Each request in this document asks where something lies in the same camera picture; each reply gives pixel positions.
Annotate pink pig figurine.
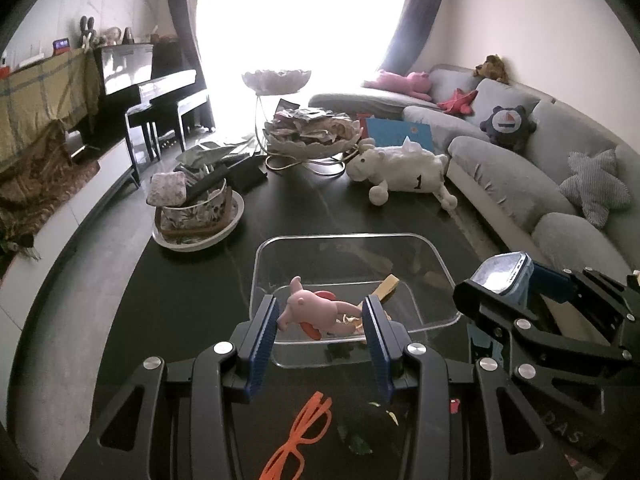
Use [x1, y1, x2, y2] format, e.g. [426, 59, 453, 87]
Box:
[277, 276, 362, 340]

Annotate black and gold round object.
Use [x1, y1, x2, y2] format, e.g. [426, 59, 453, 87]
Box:
[336, 401, 400, 456]

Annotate orange plastic glasses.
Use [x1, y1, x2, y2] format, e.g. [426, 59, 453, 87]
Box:
[259, 391, 333, 480]

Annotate purple spider-man toy camera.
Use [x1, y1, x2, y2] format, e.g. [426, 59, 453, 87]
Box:
[449, 399, 460, 415]

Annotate clear plastic storage bin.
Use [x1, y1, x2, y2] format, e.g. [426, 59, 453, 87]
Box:
[250, 233, 469, 362]

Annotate grey curved sofa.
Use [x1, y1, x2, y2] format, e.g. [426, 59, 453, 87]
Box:
[309, 65, 639, 280]

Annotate grey star cushion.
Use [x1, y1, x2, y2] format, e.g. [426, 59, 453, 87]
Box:
[560, 148, 631, 230]

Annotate white sheep plush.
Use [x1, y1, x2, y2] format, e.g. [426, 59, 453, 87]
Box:
[346, 136, 458, 211]

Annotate floral basket on plate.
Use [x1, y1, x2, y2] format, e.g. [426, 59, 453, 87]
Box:
[146, 168, 245, 252]

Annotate dark round face cushion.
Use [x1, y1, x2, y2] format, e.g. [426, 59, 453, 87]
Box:
[480, 105, 537, 153]

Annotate black box on table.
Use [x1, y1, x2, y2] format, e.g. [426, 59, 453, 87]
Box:
[226, 155, 267, 193]

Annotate red star plush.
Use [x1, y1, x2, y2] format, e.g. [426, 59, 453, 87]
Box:
[437, 88, 477, 116]

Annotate blue book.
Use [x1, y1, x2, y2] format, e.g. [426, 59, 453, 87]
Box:
[366, 117, 434, 152]

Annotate brown lion plush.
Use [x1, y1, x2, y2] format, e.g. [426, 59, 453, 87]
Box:
[473, 54, 510, 84]

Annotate pink plush toy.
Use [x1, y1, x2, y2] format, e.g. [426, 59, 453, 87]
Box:
[363, 70, 433, 102]

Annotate white fruit bowl with snacks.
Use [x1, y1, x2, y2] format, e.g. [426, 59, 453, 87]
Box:
[264, 100, 361, 160]

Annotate piano bench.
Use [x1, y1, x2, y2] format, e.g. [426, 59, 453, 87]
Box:
[125, 89, 209, 162]

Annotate white flower-shaped upper bowl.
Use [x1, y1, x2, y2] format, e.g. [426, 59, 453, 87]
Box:
[242, 70, 311, 96]

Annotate black piano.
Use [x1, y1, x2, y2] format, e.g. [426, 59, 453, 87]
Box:
[90, 41, 213, 182]

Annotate plaid cloth covered cabinet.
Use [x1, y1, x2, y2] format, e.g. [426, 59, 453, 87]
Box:
[1, 50, 100, 245]

